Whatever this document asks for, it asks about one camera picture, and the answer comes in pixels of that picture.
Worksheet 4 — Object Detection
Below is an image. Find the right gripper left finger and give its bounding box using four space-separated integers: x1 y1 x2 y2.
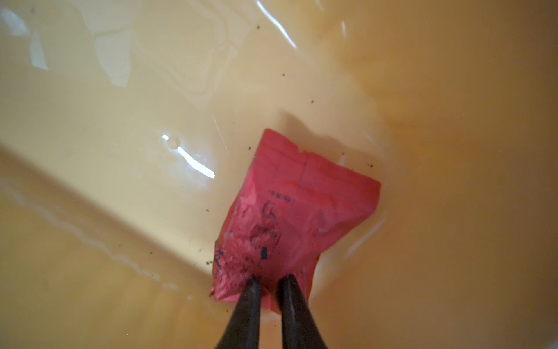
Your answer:
216 276 262 349

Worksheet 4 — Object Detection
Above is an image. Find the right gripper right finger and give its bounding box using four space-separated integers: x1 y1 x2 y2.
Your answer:
277 274 327 349

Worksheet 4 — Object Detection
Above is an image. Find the red tea bag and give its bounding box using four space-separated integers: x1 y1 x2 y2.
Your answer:
210 129 382 312

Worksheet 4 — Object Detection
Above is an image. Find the yellow plastic storage box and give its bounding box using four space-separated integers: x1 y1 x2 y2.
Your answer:
1 1 557 348

